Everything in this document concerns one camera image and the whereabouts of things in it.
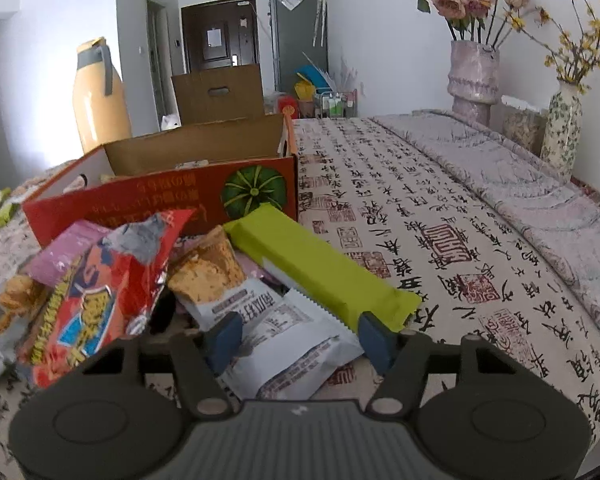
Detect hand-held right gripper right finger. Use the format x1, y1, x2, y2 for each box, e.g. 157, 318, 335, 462
358, 311, 546, 418

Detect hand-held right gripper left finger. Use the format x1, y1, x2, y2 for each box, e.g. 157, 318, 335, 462
55, 312, 244, 418

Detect white orange snack packet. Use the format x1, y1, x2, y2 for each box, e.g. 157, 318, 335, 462
167, 225, 311, 331
0, 275, 48, 386
215, 287, 366, 401

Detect green snack bar packet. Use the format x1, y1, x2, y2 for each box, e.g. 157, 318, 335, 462
223, 203, 422, 333

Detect red snack bag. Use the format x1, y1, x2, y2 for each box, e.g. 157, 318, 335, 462
17, 207, 196, 391

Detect red cardboard box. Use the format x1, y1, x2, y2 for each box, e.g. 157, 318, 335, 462
22, 112, 299, 250

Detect pink snack packet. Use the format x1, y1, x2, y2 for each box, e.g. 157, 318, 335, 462
27, 220, 116, 286

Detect grey folded blanket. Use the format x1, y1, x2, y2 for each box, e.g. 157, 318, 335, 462
370, 108, 600, 356

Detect brown cardboard box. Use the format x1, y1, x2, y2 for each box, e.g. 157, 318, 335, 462
171, 64, 266, 126

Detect small green packet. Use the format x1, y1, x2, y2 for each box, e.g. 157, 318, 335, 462
0, 187, 23, 228

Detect clear lidded jar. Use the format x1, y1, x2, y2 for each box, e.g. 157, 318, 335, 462
500, 95, 548, 156

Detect red patterned cloth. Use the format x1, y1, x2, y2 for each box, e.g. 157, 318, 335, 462
570, 175, 600, 226

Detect yellow thermos jug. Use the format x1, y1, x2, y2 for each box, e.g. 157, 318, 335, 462
72, 37, 132, 156

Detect pink ceramic vase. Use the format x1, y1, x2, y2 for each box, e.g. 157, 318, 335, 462
447, 40, 501, 126

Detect blue plastic basin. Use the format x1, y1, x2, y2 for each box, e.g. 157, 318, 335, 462
295, 62, 331, 86

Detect floral patterned vase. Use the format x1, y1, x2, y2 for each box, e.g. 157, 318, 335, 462
540, 80, 583, 183

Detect grey refrigerator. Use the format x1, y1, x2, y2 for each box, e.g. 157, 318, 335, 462
269, 0, 329, 93

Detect dark brown door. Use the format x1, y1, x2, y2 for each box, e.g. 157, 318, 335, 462
181, 0, 258, 73

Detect white folded umbrella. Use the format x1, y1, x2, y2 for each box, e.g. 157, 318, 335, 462
312, 0, 327, 48

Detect dried pink rose bouquet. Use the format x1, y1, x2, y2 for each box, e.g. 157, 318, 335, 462
392, 0, 531, 48

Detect yellow blossom branches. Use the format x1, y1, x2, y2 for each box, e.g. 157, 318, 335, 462
500, 0, 600, 96

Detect wire storage rack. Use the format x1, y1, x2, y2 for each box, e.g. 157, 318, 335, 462
314, 89, 358, 120

